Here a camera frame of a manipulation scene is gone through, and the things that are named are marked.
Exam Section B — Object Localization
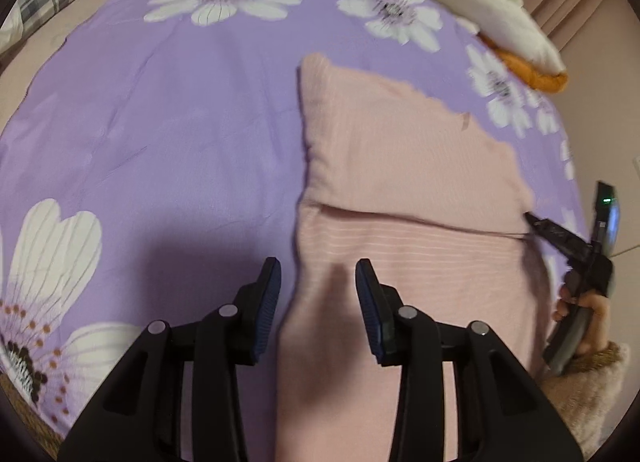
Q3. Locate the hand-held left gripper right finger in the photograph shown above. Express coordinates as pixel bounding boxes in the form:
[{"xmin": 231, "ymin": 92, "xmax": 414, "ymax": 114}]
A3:
[{"xmin": 354, "ymin": 259, "xmax": 583, "ymax": 462}]

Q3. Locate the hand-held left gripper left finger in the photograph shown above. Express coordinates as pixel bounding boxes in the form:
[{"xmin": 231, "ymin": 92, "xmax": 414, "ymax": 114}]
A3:
[{"xmin": 57, "ymin": 257, "xmax": 282, "ymax": 462}]

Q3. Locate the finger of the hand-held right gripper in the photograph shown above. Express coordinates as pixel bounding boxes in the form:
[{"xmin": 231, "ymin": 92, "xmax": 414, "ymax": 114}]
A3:
[{"xmin": 524, "ymin": 212, "xmax": 597, "ymax": 264}]

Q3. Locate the pink striped sweater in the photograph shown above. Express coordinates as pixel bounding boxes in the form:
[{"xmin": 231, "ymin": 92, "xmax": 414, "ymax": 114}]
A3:
[{"xmin": 272, "ymin": 52, "xmax": 566, "ymax": 462}]

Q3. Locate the person's right forearm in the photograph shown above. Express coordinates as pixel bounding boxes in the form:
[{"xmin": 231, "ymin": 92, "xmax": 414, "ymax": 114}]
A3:
[{"xmin": 537, "ymin": 341, "xmax": 632, "ymax": 459}]

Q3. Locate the person's right hand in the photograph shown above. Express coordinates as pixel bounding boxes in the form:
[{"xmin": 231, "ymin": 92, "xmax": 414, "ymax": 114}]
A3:
[{"xmin": 552, "ymin": 282, "xmax": 612, "ymax": 359}]

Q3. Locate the purple floral blanket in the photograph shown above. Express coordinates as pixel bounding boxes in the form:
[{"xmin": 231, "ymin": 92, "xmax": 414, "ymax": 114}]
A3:
[{"xmin": 0, "ymin": 0, "xmax": 583, "ymax": 438}]

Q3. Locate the white goose plush toy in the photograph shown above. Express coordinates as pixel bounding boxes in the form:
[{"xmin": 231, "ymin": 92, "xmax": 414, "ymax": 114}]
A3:
[{"xmin": 334, "ymin": 0, "xmax": 569, "ymax": 93}]

